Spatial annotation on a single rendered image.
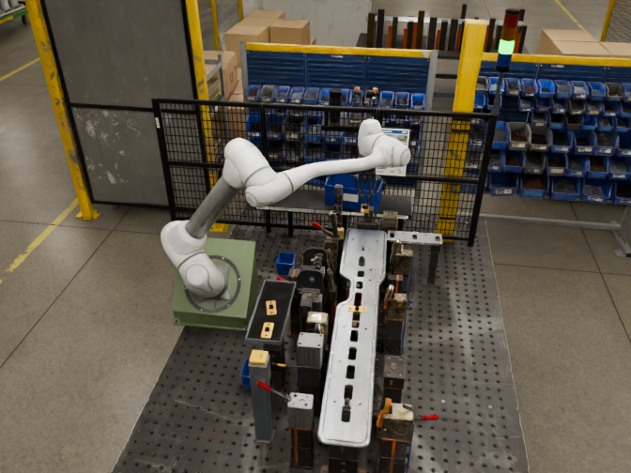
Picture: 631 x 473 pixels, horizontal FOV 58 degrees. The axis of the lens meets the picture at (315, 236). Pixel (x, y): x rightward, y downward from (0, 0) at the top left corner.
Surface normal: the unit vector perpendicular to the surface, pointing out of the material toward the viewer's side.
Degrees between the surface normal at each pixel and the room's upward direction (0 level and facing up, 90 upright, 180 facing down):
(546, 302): 0
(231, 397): 0
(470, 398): 0
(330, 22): 90
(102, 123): 89
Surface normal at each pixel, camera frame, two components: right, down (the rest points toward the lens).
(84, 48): -0.19, 0.55
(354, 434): 0.00, -0.83
